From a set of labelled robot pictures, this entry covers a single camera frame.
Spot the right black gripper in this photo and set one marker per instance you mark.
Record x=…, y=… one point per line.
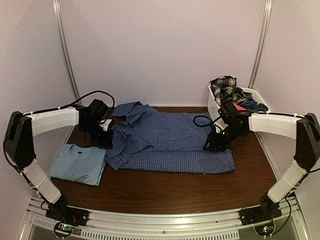
x=214, y=143

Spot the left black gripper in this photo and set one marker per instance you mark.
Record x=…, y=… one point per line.
x=105, y=143

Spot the light blue printed t-shirt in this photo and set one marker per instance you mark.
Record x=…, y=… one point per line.
x=79, y=165

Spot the blue dotted shirt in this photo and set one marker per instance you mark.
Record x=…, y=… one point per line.
x=158, y=141

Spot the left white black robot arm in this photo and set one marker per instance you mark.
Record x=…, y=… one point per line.
x=18, y=142

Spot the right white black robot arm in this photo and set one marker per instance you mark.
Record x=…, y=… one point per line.
x=304, y=129

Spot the white plastic laundry basket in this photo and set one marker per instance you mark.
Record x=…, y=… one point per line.
x=213, y=106

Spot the pink garment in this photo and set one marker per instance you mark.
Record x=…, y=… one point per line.
x=239, y=108

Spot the navy blue garment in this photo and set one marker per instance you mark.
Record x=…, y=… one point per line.
x=254, y=106

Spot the dark plaid shirt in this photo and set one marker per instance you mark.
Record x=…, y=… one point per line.
x=225, y=90

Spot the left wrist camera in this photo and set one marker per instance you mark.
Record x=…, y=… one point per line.
x=106, y=124

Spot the front aluminium frame rail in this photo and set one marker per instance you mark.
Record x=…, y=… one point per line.
x=105, y=225

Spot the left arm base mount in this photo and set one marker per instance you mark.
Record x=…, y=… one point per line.
x=67, y=223

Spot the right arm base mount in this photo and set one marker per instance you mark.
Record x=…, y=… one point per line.
x=260, y=217

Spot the left aluminium frame post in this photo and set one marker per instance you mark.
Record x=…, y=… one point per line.
x=64, y=50

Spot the aluminium frame post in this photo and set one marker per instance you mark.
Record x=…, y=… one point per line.
x=64, y=50
x=264, y=31

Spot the right aluminium frame post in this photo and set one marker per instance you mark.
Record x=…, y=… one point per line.
x=264, y=31

